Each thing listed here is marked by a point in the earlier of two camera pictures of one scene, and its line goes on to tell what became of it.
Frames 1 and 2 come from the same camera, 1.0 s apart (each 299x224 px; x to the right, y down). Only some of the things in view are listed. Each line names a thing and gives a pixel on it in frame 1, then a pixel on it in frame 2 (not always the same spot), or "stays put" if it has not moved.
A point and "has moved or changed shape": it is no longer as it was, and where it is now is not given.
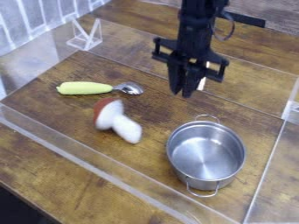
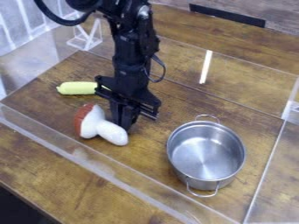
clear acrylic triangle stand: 82,40 stays put
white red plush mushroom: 109,118 has moved or changed shape
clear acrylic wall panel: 277,203 stays put
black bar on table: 246,19 stays put
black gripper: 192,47 -> 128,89
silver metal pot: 206,154 stays put
